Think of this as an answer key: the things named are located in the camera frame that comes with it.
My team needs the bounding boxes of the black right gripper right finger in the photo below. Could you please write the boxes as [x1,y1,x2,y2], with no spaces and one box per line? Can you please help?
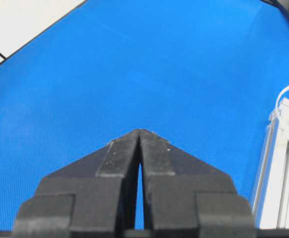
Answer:
[140,129,255,238]

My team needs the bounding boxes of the blue table mat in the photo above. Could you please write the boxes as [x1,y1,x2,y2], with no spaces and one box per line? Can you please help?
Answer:
[0,0,289,231]

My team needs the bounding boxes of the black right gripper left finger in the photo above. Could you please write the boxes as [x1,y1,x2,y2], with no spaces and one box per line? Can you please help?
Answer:
[13,129,140,238]

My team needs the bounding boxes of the silver aluminium extrusion frame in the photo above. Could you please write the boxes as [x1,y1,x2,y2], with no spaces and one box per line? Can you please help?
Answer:
[250,98,289,229]

